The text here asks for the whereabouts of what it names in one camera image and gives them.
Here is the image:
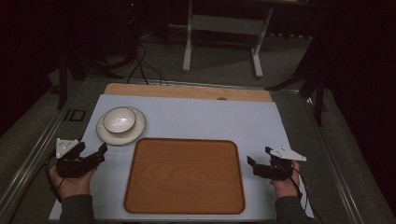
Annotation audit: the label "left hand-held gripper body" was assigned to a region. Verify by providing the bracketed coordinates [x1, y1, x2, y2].
[55, 138, 106, 179]

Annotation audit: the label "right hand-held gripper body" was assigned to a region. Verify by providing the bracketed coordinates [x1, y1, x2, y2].
[253, 146, 308, 182]

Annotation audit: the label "person's right hand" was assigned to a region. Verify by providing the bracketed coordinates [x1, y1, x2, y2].
[269, 168, 302, 199]

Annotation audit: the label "person's left hand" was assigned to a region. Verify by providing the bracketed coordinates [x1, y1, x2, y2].
[49, 163, 97, 201]

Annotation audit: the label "white ceramic bowl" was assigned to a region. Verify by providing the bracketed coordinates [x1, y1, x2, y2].
[102, 106, 137, 134]

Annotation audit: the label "white ceramic plate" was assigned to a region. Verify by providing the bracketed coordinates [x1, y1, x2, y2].
[95, 105, 147, 147]

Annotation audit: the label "pale blue table mat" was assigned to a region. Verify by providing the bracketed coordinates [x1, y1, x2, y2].
[49, 93, 315, 222]

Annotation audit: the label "brown wooden tray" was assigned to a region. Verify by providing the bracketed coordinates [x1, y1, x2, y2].
[122, 137, 247, 216]

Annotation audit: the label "black tripod stand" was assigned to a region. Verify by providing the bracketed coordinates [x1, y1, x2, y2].
[264, 31, 331, 127]

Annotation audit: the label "white metal stand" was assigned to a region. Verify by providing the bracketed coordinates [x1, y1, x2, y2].
[182, 0, 275, 79]

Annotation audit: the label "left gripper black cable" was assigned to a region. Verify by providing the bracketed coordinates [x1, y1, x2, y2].
[44, 151, 64, 203]

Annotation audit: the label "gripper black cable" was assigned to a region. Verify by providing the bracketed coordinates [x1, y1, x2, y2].
[44, 151, 64, 203]
[290, 166, 326, 224]

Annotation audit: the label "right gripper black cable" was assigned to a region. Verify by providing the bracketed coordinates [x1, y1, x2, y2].
[290, 166, 326, 224]

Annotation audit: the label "metal floor rail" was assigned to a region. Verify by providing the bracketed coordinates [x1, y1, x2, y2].
[303, 96, 366, 224]
[0, 81, 84, 216]

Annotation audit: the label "black floor cables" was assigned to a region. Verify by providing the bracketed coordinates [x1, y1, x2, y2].
[125, 41, 170, 87]

